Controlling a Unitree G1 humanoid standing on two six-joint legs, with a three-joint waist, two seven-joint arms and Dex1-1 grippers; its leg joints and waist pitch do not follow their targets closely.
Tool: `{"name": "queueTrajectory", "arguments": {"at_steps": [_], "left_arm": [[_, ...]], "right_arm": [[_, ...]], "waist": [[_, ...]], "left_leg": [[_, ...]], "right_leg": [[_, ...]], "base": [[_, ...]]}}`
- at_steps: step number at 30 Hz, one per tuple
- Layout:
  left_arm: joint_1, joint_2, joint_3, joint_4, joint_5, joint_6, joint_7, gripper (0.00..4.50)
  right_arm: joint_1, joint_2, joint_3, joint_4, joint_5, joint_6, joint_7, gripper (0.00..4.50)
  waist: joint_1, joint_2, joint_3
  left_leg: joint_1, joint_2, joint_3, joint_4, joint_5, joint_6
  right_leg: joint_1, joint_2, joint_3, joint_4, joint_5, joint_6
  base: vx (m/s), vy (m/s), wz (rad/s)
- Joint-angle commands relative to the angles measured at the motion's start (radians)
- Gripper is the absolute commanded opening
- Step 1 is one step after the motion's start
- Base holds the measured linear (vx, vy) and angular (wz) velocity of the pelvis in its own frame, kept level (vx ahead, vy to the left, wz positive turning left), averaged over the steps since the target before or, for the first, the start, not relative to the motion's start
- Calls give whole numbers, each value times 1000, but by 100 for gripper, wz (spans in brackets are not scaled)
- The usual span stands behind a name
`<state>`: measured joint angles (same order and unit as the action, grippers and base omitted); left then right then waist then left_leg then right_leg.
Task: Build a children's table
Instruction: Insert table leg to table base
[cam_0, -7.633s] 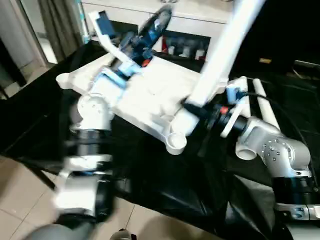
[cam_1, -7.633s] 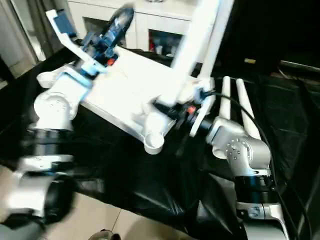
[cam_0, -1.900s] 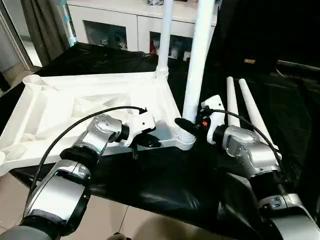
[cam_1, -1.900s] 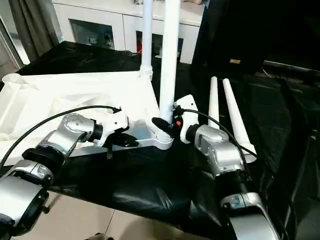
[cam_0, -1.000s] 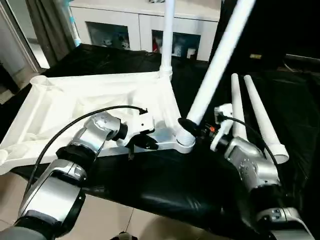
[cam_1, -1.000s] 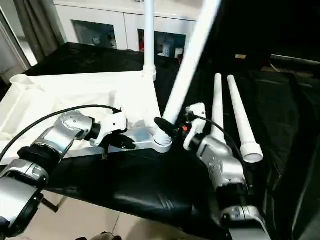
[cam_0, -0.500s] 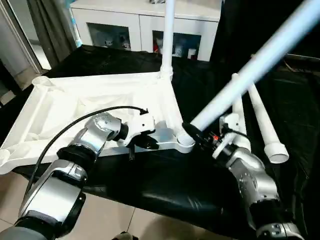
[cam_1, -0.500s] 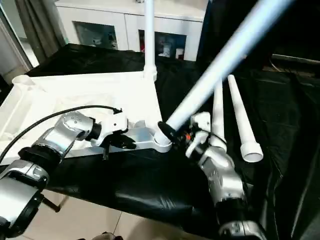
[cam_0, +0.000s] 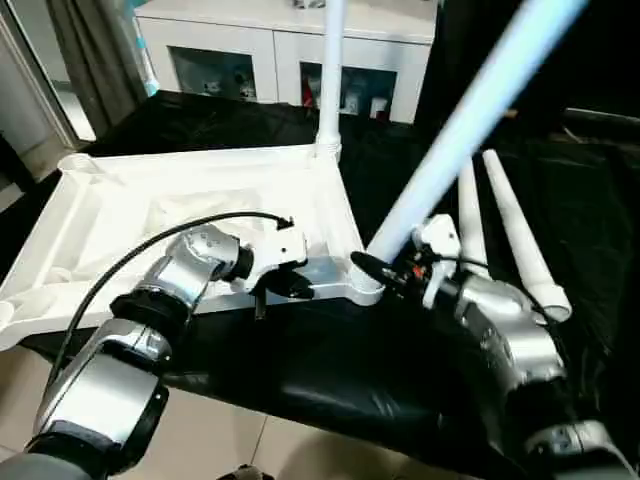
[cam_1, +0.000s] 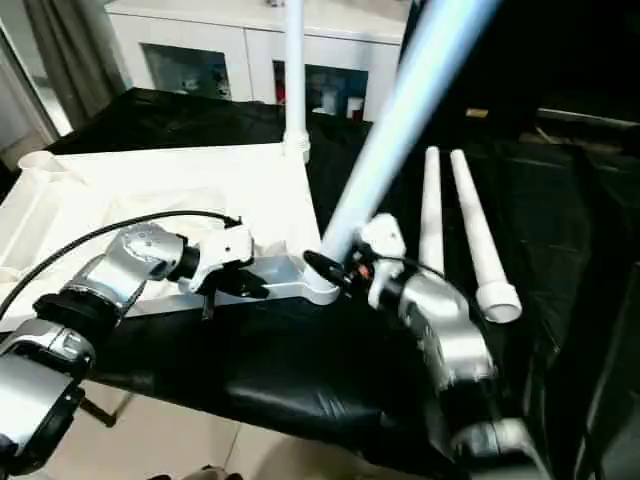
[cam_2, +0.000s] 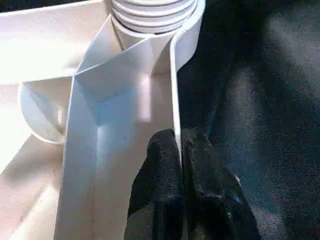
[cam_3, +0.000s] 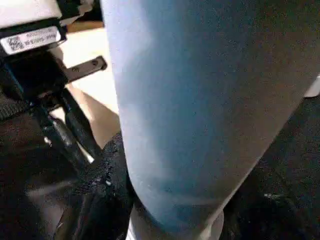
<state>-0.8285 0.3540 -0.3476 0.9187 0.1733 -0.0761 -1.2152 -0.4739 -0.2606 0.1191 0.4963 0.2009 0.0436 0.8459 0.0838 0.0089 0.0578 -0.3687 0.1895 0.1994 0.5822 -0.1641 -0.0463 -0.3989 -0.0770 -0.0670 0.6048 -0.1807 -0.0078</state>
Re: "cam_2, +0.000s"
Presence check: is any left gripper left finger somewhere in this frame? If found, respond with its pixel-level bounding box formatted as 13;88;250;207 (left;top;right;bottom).
127;128;182;240

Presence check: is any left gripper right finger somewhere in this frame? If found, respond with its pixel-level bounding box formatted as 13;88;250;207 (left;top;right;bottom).
181;127;261;240

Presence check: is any white plastic table top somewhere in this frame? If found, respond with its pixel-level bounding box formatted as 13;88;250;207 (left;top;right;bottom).
0;0;203;240

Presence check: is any white plastic table leg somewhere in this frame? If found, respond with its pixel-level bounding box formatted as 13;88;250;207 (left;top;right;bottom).
110;0;200;35

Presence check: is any black plastic sheet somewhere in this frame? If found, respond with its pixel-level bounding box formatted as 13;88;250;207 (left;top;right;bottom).
174;0;320;240

